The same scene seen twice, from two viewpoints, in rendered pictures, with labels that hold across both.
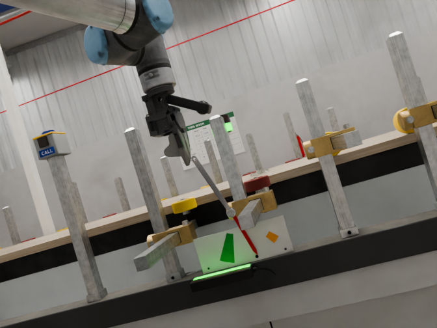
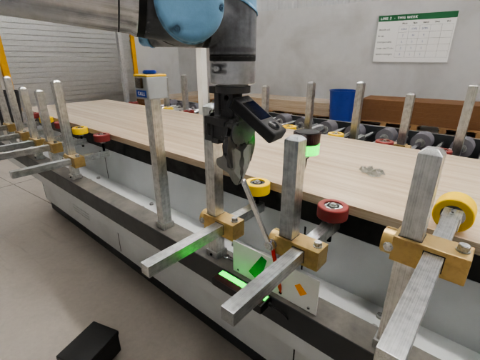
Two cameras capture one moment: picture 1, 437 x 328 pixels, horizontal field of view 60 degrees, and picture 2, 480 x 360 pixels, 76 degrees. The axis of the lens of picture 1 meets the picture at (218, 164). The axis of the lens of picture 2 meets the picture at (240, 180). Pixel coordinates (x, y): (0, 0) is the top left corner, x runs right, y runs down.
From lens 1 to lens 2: 0.58 m
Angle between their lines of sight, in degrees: 37
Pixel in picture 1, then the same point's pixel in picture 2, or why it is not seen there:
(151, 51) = (223, 34)
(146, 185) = (210, 168)
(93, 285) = (161, 217)
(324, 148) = (408, 256)
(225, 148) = (289, 180)
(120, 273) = (202, 201)
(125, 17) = (121, 22)
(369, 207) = (456, 307)
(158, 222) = (211, 206)
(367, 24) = not seen: outside the picture
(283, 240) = (310, 301)
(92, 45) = not seen: hidden behind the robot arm
